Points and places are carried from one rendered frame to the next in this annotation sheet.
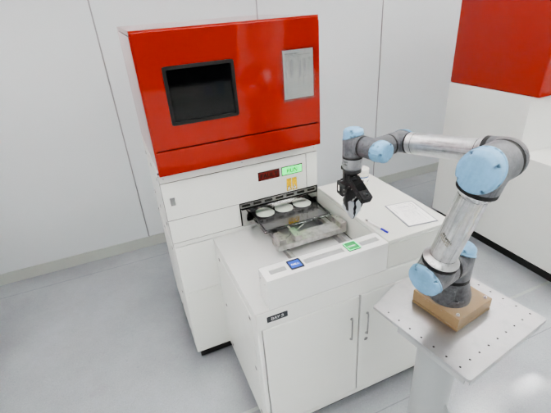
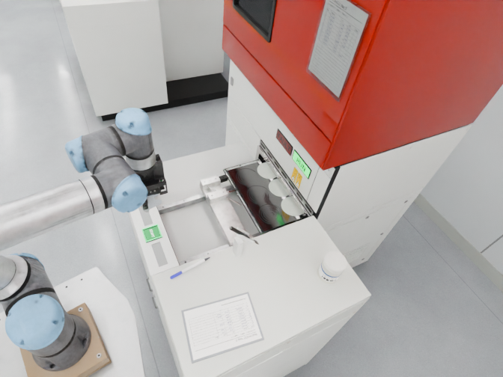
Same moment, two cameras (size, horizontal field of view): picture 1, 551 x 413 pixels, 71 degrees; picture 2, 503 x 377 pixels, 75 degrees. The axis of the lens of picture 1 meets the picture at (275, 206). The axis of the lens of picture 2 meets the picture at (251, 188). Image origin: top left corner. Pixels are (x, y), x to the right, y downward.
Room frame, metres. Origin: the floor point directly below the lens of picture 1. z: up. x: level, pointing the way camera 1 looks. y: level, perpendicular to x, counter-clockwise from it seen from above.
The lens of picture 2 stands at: (1.51, -0.94, 1.96)
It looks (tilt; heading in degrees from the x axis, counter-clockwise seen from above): 49 degrees down; 77
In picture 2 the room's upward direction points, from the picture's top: 9 degrees clockwise
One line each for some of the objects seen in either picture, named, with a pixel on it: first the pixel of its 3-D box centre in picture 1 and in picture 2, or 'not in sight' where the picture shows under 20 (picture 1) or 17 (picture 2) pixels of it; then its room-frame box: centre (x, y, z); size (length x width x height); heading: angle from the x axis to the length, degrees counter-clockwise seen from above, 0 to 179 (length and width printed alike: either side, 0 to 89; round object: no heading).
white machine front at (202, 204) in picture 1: (246, 193); (268, 136); (1.78, 0.14, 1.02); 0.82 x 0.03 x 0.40; 111
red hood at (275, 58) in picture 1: (216, 83); (364, 10); (2.08, 0.26, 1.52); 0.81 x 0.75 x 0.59; 111
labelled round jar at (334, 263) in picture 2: (362, 175); (331, 267); (1.91, -0.48, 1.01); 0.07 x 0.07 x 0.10
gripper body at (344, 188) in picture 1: (350, 182); (147, 176); (1.35, -0.30, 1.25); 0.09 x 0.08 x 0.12; 21
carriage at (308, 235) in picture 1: (309, 235); (224, 214); (1.59, -0.16, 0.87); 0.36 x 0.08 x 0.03; 111
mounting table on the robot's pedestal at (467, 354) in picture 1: (448, 321); (68, 357); (1.08, -0.63, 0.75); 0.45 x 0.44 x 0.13; 30
